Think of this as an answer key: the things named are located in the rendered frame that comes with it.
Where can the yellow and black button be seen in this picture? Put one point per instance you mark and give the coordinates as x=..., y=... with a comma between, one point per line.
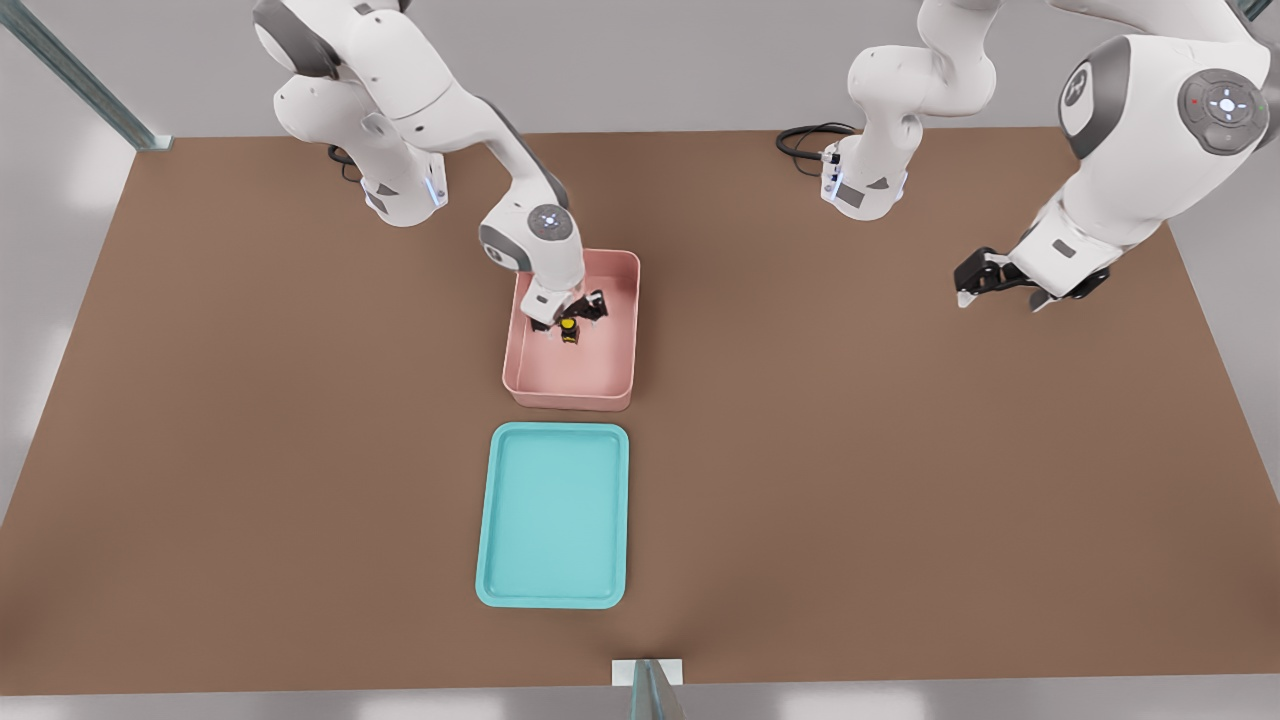
x=568, y=330

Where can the silver frame post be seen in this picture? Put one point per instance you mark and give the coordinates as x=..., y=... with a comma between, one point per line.
x=1262, y=8
x=655, y=690
x=80, y=75

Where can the pale blue-green tray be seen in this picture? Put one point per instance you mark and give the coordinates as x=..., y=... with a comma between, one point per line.
x=553, y=516

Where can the pink box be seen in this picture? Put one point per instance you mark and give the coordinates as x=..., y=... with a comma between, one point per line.
x=575, y=375

